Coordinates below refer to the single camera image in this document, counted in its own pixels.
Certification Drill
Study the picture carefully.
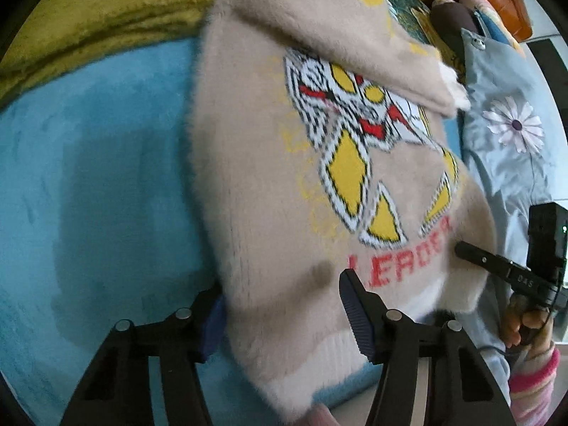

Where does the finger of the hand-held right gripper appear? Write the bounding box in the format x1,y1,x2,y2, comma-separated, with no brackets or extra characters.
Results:
455,240,515,278

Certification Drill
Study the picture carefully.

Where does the person's right hand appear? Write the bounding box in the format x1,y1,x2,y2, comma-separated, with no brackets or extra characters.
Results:
499,293,555,358

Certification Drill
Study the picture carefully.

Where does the beige fuzzy printed sweater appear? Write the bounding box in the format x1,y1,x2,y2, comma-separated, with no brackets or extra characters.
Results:
185,0,498,424

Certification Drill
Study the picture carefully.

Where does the light blue flower quilt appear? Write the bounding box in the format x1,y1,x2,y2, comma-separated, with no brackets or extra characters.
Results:
457,2,568,393

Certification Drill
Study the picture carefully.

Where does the dark brown cloth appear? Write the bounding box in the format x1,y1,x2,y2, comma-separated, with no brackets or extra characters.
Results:
430,1,482,54

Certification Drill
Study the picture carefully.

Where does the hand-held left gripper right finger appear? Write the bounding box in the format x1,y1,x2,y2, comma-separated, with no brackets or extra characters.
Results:
338,269,518,426

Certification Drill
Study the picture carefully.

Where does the mustard knitted sweater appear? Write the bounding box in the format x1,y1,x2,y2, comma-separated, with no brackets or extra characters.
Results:
0,0,236,109

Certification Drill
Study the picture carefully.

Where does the teal floral blanket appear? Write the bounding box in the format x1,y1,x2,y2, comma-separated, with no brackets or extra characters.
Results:
0,0,466,426

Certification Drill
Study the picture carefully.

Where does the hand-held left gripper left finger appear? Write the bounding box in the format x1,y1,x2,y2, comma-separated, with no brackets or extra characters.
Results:
60,284,227,426

